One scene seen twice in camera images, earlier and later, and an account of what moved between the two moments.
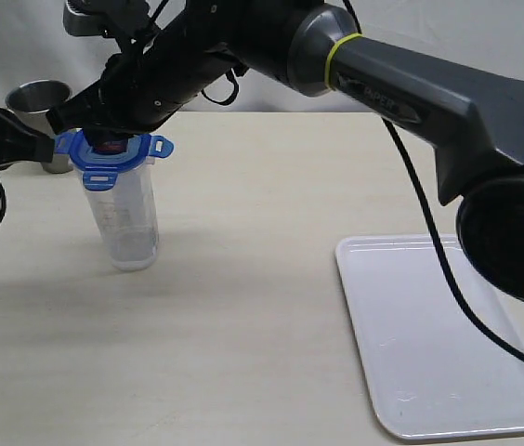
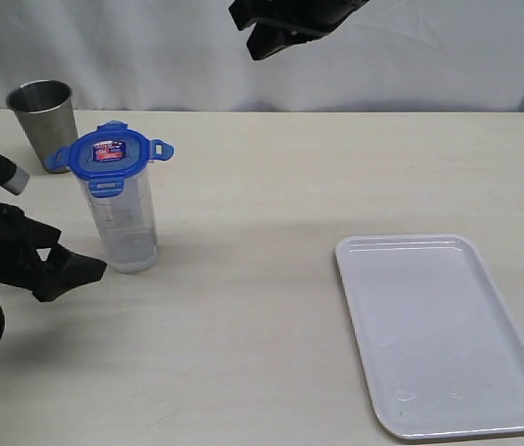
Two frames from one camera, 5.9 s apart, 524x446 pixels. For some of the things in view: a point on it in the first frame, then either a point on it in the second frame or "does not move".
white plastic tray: (435, 372) does not move
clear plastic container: (127, 215) does not move
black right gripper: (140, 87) -> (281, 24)
